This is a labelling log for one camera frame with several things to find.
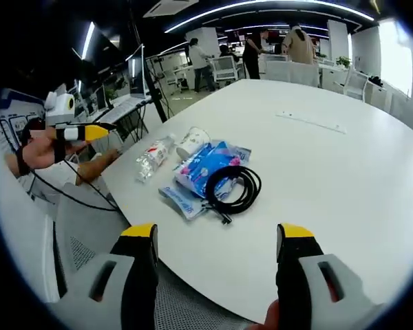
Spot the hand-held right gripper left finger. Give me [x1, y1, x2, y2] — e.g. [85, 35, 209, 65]
[46, 222, 160, 330]

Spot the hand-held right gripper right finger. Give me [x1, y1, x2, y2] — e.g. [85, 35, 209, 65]
[276, 222, 388, 330]

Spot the clear plastic water bottle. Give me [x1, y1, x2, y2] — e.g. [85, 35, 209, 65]
[134, 133, 178, 184]

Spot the white paper cup leaf print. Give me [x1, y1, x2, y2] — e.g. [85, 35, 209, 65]
[176, 126, 211, 162]

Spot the white blue wipes packet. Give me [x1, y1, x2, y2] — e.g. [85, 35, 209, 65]
[157, 144, 253, 223]

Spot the blue tissue pack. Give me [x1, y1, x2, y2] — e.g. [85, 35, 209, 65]
[173, 140, 240, 199]

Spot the white tabletop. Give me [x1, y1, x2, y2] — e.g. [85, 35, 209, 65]
[99, 78, 413, 326]

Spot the person's left hand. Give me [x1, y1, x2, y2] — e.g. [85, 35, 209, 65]
[63, 139, 90, 154]

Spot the person's right hand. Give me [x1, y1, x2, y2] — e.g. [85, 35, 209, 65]
[263, 298, 283, 330]

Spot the white side desk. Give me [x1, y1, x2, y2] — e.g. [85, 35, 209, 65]
[78, 91, 154, 128]

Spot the computer monitor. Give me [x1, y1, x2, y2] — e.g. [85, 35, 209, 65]
[126, 43, 148, 100]

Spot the grey mesh office chair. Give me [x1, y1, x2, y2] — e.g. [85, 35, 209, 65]
[53, 181, 259, 330]

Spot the white mesh office chair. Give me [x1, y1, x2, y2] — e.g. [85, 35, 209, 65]
[211, 54, 244, 83]
[335, 67, 369, 100]

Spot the wall poster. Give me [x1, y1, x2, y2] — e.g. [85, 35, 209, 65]
[0, 87, 45, 149]

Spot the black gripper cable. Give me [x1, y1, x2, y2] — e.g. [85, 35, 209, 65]
[29, 151, 120, 211]

